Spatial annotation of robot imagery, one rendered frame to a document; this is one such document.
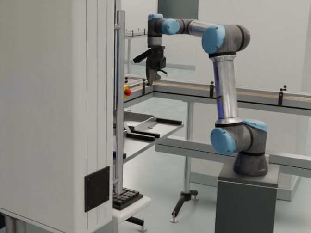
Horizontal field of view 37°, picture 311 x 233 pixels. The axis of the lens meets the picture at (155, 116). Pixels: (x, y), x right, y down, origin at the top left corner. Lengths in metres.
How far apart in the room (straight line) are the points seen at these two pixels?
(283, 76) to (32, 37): 2.57
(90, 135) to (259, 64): 2.48
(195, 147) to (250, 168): 1.30
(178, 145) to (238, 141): 1.46
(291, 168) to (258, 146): 1.16
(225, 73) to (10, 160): 0.92
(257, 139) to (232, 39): 0.43
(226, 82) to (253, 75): 1.79
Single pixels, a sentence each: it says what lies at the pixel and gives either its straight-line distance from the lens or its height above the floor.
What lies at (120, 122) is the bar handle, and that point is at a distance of 1.50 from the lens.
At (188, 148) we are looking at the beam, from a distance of 3.34.
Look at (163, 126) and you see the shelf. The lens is 2.41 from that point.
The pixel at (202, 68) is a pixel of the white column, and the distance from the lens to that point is 3.82.
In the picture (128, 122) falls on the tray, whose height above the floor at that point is 0.88.
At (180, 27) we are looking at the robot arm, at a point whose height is 1.39.
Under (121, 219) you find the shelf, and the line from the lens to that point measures 1.61.
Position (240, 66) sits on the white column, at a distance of 3.73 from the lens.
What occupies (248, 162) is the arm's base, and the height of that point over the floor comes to 0.85.
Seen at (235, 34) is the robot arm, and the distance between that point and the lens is 1.97.
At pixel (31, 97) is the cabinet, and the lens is 1.42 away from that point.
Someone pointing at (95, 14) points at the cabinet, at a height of 1.47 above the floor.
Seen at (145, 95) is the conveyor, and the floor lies 0.88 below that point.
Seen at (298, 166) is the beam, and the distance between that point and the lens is 3.18.
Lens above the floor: 1.51
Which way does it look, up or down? 14 degrees down
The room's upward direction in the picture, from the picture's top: 2 degrees clockwise
